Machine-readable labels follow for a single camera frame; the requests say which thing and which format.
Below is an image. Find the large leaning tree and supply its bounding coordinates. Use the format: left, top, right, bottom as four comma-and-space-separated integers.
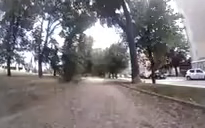
93, 0, 178, 85

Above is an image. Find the brown dirt path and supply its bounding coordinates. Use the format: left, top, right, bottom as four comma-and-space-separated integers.
0, 77, 205, 128

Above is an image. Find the slim roadside tree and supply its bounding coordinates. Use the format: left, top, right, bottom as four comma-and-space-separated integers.
136, 19, 191, 85

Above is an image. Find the dark car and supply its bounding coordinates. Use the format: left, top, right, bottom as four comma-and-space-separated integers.
152, 70, 168, 80

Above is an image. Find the row of trees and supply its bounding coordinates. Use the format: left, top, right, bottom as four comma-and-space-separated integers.
0, 0, 131, 83

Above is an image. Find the stone kerb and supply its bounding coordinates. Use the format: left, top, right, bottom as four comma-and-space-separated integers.
116, 81, 205, 112

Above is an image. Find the grass verge strip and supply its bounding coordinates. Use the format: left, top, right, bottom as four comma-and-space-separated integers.
118, 80, 205, 108

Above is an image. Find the dry grass ground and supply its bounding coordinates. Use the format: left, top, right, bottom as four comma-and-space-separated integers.
0, 70, 88, 118

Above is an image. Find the grey asphalt road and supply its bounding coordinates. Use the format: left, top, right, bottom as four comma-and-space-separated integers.
141, 76, 205, 89

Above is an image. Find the white car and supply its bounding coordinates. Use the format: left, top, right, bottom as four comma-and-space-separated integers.
184, 68, 205, 81

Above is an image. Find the low building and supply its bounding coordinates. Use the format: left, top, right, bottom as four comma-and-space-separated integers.
190, 56, 205, 72

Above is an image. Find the tall grey building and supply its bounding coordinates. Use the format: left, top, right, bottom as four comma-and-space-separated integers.
175, 0, 205, 62

